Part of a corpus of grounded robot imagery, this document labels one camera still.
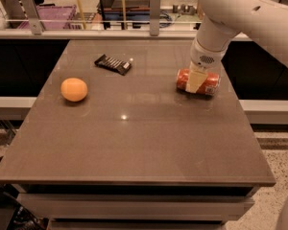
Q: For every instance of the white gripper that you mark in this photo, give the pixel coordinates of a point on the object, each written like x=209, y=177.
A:
x=203, y=57

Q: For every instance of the red coke can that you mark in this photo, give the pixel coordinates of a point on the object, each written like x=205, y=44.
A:
x=209, y=87

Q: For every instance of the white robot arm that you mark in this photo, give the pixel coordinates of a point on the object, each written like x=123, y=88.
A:
x=264, y=21

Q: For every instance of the black snack bar packet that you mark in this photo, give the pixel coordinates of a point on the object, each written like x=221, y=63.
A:
x=113, y=64

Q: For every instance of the orange fruit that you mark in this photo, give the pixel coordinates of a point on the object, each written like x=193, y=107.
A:
x=73, y=89

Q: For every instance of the glass railing with metal posts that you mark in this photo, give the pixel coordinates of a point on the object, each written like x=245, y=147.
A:
x=19, y=11

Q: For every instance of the purple plastic crate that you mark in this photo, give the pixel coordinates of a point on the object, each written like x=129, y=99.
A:
x=56, y=17

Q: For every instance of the grey drawer cabinet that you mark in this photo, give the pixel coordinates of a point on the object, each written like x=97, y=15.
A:
x=181, y=208

